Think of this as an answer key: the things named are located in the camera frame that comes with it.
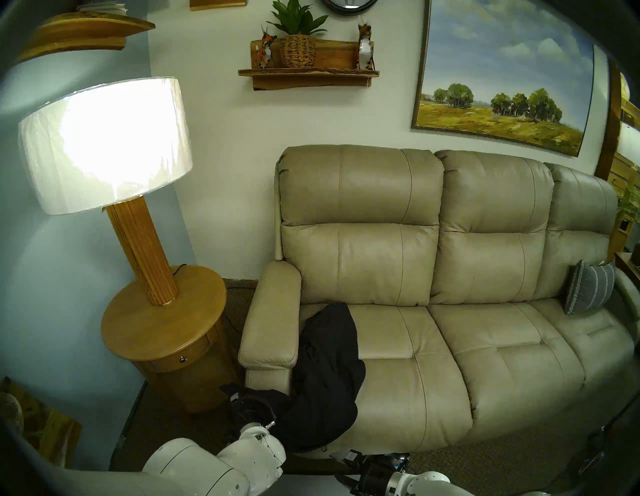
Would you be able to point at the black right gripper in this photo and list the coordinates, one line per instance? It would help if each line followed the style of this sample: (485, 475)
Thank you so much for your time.
(375, 477)

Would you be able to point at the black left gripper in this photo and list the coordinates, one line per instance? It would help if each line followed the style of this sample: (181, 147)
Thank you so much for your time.
(252, 412)

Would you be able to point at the black hooded jacket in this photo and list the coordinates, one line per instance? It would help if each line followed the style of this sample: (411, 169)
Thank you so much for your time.
(325, 380)

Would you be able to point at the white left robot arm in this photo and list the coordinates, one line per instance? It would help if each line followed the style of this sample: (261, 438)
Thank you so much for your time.
(250, 455)

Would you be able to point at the beige leather three-seat sofa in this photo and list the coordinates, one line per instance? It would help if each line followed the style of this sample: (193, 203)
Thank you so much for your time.
(360, 260)

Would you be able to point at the round wooden side table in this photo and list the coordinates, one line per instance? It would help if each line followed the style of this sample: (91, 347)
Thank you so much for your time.
(160, 320)

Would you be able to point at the leaning yellow-brown picture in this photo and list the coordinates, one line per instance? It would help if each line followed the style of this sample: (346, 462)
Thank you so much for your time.
(45, 430)

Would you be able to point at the black tripod stand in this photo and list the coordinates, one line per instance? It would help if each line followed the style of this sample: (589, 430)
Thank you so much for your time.
(597, 450)

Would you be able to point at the grey striped throw pillow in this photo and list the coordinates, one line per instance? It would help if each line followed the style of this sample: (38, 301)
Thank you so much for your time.
(590, 287)

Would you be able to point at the white shade wooden table lamp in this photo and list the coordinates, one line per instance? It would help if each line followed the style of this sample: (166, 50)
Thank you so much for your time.
(100, 145)

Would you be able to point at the dark wooden end table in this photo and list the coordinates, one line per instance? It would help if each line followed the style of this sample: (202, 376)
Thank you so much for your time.
(630, 267)

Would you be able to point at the orange fox figurine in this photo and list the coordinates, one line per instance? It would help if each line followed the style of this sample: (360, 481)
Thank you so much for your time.
(265, 50)

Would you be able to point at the green plant in wicker pot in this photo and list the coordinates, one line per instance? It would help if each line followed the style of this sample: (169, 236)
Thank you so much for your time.
(297, 52)

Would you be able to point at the leafy green houseplant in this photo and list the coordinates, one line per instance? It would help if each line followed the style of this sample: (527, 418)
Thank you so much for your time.
(631, 202)

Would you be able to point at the right fox figurine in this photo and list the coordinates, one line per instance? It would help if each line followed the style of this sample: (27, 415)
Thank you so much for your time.
(365, 50)

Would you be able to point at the framed landscape oil painting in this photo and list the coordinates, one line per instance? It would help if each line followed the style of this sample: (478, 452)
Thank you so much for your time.
(500, 75)

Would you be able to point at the curved wooden corner shelf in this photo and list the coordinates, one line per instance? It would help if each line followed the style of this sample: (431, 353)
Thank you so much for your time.
(80, 32)

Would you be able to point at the wooden shelving unit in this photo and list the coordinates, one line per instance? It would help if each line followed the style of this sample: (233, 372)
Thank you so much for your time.
(612, 125)

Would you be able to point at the stack of books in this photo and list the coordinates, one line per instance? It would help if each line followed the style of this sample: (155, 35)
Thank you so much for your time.
(102, 8)

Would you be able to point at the live-edge wooden wall shelf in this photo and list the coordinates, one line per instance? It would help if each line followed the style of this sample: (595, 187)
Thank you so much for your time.
(310, 75)

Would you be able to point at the small wooden wall shelf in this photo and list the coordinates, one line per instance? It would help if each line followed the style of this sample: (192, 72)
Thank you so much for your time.
(217, 4)

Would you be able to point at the round dark wall clock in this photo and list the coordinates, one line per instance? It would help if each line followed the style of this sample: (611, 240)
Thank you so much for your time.
(350, 6)

